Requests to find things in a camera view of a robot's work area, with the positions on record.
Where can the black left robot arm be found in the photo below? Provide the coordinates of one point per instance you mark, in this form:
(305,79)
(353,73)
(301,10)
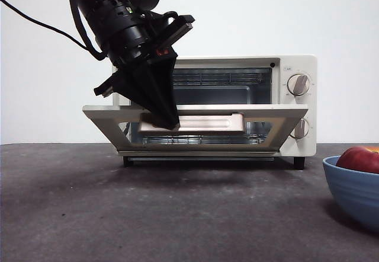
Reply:
(106,10)

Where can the red yellow apple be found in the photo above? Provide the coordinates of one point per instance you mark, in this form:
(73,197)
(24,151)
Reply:
(358,159)

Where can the oven temperature knob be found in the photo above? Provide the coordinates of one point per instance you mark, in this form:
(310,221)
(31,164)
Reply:
(299,85)

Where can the cream Toshiba toaster oven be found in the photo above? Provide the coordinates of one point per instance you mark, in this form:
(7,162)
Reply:
(296,63)

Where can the blue ribbed bowl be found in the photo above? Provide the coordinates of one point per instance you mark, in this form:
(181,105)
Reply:
(355,194)

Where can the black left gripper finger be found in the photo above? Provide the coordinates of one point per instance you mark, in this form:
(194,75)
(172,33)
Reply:
(169,87)
(142,90)

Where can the oven timer knob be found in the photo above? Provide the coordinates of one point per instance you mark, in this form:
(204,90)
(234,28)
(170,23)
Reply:
(302,128)

